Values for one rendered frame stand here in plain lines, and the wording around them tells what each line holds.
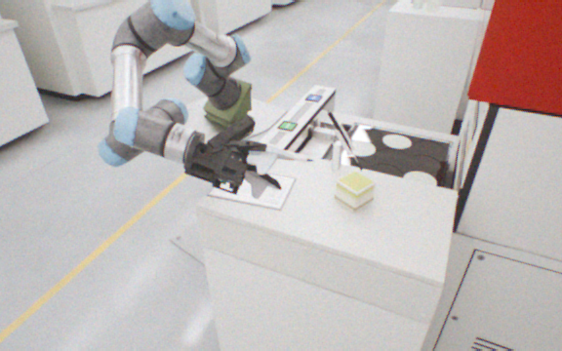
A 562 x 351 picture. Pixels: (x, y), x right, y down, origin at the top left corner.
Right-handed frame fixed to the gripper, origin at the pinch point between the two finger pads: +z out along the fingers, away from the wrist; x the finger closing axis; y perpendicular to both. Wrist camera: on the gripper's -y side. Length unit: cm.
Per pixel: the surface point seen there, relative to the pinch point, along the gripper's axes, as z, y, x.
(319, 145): 9, -40, -50
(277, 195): 0.0, -4.9, -24.5
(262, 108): -17, -68, -80
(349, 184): 15.8, -9.5, -13.9
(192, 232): -36, -22, -157
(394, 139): 34, -49, -44
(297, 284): 12.4, 14.4, -30.3
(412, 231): 32.9, -2.5, -12.6
